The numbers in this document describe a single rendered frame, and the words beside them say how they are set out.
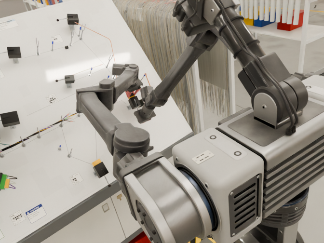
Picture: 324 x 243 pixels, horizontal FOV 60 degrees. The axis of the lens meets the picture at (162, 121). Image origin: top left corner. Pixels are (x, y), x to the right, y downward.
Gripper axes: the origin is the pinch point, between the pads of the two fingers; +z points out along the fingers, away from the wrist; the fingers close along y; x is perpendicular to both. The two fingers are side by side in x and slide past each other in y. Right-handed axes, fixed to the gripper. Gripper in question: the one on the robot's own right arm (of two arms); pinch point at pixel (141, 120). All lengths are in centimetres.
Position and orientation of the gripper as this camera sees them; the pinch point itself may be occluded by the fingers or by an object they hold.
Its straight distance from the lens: 151.9
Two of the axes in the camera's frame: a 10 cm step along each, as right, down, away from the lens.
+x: 4.9, 8.4, -2.3
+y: -8.2, 3.6, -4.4
